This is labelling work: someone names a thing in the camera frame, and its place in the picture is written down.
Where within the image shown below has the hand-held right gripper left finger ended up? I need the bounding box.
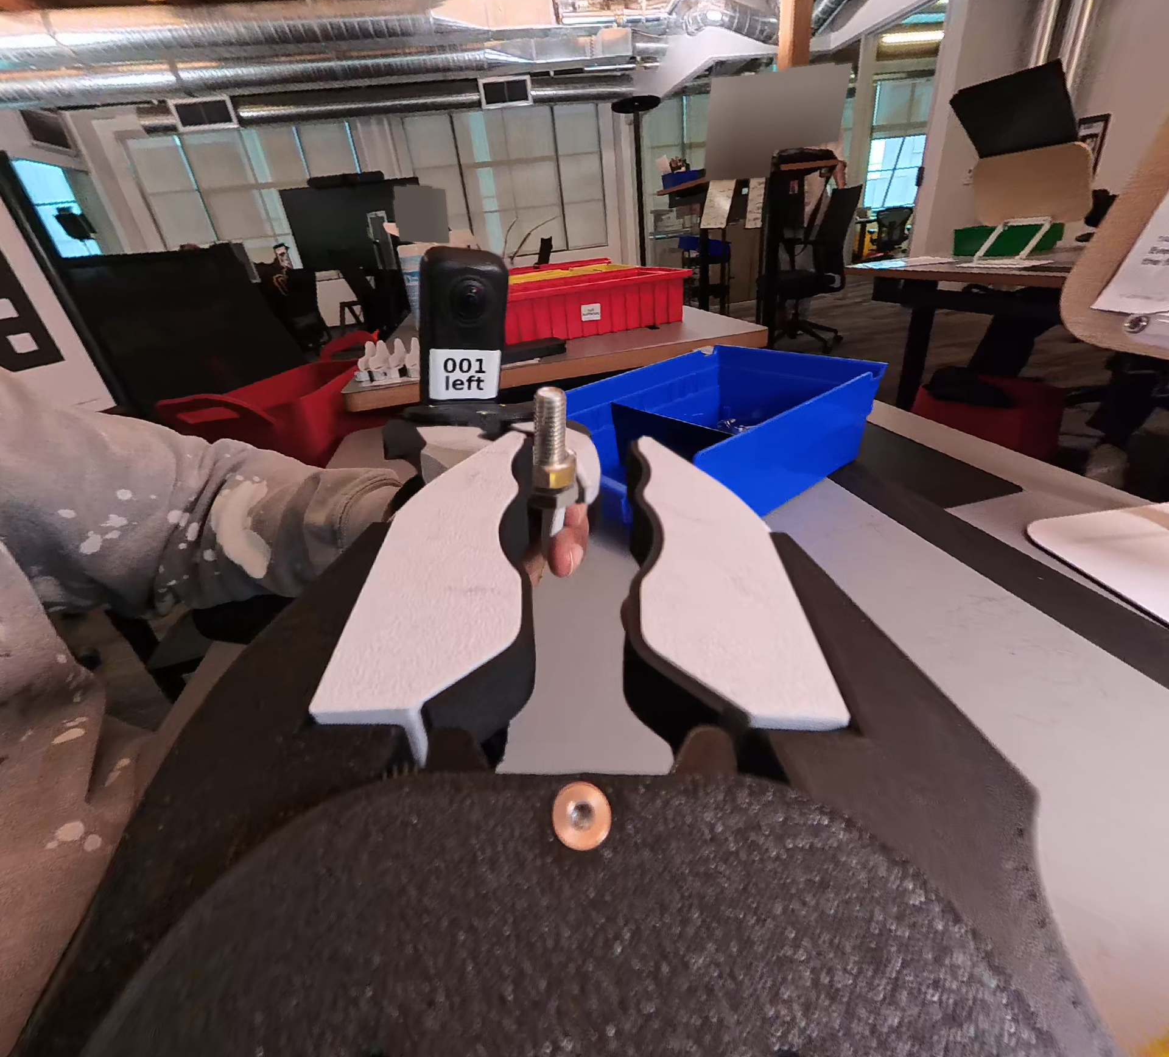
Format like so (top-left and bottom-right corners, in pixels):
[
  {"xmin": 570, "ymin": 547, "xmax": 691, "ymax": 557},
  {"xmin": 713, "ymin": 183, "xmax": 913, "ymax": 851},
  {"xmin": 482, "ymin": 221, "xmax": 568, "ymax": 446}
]
[{"xmin": 309, "ymin": 431, "xmax": 538, "ymax": 765}]

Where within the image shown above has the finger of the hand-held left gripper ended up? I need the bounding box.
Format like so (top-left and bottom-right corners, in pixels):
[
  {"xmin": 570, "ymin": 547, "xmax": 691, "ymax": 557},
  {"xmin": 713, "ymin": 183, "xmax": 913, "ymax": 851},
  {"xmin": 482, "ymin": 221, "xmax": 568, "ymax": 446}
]
[
  {"xmin": 421, "ymin": 426, "xmax": 493, "ymax": 484},
  {"xmin": 567, "ymin": 426, "xmax": 605, "ymax": 510}
]

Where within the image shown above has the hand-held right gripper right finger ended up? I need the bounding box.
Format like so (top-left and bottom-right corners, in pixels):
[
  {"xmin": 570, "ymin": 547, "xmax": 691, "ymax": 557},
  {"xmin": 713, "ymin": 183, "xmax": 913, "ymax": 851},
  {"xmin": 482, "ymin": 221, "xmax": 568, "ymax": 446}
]
[{"xmin": 625, "ymin": 435, "xmax": 853, "ymax": 747}]

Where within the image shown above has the steel hex bolt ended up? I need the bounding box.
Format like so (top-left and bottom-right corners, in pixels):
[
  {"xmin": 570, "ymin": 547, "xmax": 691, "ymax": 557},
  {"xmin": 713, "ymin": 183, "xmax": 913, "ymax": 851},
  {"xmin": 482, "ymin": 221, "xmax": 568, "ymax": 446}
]
[{"xmin": 528, "ymin": 387, "xmax": 579, "ymax": 539}]

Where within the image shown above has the blue plastic bin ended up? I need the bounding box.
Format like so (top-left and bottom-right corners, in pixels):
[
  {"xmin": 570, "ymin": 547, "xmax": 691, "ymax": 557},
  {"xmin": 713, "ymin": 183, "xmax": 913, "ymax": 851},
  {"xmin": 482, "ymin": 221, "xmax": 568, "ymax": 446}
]
[{"xmin": 563, "ymin": 344, "xmax": 890, "ymax": 528}]

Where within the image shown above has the person's left forearm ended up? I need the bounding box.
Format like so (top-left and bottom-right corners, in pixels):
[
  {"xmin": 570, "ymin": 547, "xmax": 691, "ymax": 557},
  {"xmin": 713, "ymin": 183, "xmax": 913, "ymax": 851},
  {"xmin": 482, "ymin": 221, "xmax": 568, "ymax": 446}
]
[{"xmin": 0, "ymin": 371, "xmax": 404, "ymax": 619}]

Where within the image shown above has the person's left hand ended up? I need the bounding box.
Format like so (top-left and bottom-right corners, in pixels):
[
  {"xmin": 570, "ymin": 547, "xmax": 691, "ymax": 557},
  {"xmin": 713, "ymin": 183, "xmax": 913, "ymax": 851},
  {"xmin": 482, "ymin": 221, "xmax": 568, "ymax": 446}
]
[{"xmin": 519, "ymin": 501, "xmax": 592, "ymax": 589}]

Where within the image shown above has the flat yellow tray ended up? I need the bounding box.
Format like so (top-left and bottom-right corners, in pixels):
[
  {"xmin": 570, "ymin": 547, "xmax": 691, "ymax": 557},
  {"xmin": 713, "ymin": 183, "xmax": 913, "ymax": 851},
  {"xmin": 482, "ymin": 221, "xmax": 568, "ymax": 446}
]
[{"xmin": 508, "ymin": 260, "xmax": 634, "ymax": 284}]

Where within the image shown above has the red plastic bin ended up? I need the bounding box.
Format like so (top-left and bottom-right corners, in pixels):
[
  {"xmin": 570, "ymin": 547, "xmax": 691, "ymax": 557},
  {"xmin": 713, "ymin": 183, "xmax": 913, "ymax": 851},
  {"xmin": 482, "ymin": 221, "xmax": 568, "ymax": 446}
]
[{"xmin": 505, "ymin": 256, "xmax": 695, "ymax": 345}]

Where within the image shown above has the black monitor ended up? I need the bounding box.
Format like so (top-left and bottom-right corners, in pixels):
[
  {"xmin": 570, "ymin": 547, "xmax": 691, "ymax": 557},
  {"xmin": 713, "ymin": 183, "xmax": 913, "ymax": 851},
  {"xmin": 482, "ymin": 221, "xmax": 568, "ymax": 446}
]
[{"xmin": 278, "ymin": 172, "xmax": 422, "ymax": 327}]

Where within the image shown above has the red plastic basket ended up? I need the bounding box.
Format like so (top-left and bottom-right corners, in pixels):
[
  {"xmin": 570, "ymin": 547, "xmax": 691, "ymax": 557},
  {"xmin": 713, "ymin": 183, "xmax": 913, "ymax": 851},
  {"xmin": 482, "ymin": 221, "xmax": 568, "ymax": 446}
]
[{"xmin": 155, "ymin": 332, "xmax": 385, "ymax": 468}]

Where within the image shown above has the large dark panel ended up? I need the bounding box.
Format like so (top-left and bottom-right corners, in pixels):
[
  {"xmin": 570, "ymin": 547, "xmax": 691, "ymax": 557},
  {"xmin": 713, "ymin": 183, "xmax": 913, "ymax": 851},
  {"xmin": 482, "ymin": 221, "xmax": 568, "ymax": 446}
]
[{"xmin": 55, "ymin": 243, "xmax": 307, "ymax": 418}]

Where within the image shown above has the black office chair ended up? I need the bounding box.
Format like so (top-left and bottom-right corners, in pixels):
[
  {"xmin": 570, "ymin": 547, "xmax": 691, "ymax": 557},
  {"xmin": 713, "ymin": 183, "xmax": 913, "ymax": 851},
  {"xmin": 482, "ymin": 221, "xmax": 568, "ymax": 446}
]
[{"xmin": 758, "ymin": 183, "xmax": 865, "ymax": 350}]

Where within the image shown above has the brown office desk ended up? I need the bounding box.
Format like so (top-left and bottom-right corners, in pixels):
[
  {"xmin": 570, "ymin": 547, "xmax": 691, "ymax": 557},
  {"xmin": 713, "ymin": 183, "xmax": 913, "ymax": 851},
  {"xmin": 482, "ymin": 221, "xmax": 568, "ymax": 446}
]
[{"xmin": 844, "ymin": 248, "xmax": 1089, "ymax": 410}]

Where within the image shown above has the person's spattered grey sweatshirt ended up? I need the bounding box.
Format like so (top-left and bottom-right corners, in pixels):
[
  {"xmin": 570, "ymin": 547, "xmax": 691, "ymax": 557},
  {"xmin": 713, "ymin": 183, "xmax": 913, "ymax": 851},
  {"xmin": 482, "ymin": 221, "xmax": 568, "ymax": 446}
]
[{"xmin": 0, "ymin": 545, "xmax": 158, "ymax": 1031}]

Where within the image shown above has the black and white marker board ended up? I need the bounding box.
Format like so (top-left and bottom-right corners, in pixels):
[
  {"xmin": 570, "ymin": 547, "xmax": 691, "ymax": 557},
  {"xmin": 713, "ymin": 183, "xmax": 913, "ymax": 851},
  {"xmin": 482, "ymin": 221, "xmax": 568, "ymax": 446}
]
[{"xmin": 0, "ymin": 152, "xmax": 121, "ymax": 414}]

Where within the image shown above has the green bin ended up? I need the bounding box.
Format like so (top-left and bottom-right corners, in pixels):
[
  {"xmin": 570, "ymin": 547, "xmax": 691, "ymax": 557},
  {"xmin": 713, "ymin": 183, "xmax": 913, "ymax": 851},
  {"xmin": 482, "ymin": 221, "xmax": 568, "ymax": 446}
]
[{"xmin": 954, "ymin": 220, "xmax": 1066, "ymax": 259}]

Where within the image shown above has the wooden clipboard board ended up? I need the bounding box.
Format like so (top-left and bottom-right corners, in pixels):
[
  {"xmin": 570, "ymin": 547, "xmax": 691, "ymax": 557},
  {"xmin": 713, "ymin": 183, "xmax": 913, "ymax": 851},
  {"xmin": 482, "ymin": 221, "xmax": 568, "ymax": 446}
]
[{"xmin": 1060, "ymin": 152, "xmax": 1169, "ymax": 359}]

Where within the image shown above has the small white stand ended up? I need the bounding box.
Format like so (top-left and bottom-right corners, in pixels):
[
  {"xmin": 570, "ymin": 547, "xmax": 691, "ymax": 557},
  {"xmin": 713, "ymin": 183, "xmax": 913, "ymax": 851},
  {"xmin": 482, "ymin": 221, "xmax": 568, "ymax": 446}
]
[{"xmin": 972, "ymin": 216, "xmax": 1053, "ymax": 264}]

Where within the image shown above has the small wooden board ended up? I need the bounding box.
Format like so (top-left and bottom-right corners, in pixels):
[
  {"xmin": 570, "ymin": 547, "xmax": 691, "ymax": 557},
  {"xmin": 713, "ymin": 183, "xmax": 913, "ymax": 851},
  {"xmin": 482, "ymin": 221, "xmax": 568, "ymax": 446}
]
[{"xmin": 972, "ymin": 141, "xmax": 1097, "ymax": 228}]

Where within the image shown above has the printed instruction sheet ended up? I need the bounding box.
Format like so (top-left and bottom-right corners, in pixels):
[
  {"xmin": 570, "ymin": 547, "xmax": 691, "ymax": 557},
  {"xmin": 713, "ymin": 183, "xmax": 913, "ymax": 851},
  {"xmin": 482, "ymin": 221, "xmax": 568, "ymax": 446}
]
[{"xmin": 1092, "ymin": 198, "xmax": 1169, "ymax": 319}]

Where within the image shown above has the black panel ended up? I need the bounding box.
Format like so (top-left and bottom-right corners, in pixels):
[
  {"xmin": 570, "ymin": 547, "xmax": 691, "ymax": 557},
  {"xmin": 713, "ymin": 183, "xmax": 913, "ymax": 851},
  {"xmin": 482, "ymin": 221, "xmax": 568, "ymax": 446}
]
[{"xmin": 950, "ymin": 59, "xmax": 1082, "ymax": 158}]

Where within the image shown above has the silver ventilation duct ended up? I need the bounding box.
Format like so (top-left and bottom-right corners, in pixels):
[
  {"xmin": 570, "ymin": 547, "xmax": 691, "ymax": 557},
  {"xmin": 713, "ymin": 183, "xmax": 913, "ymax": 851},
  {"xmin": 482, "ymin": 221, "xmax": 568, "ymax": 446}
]
[{"xmin": 0, "ymin": 0, "xmax": 641, "ymax": 108}]

